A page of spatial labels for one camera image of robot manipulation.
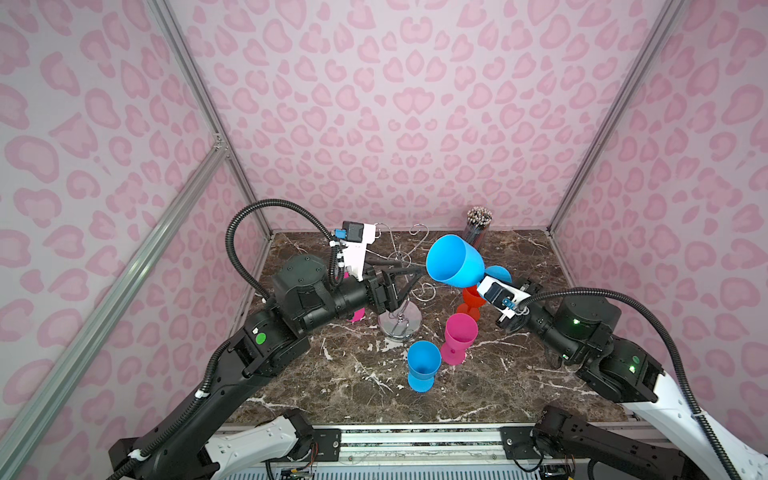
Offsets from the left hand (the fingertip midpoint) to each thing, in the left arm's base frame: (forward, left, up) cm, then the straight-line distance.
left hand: (413, 265), depth 51 cm
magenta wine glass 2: (+15, +15, -45) cm, 50 cm away
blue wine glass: (-2, -4, -38) cm, 38 cm away
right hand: (+3, -15, -6) cm, 16 cm away
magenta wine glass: (+5, -15, -37) cm, 40 cm away
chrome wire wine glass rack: (+14, 0, -47) cm, 49 cm away
